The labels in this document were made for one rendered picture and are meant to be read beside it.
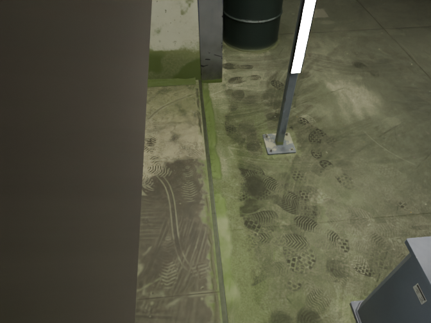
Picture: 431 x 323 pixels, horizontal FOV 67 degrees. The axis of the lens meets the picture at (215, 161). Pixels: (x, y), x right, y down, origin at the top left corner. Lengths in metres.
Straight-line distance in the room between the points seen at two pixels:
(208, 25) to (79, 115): 2.41
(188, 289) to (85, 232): 1.35
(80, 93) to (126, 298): 0.37
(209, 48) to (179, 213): 1.39
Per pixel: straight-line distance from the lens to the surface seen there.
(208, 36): 2.67
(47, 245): 0.40
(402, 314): 1.46
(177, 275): 1.73
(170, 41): 2.68
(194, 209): 1.91
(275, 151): 2.27
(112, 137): 0.26
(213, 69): 2.81
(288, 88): 2.01
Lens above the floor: 1.63
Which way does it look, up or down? 48 degrees down
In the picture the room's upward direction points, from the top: 1 degrees counter-clockwise
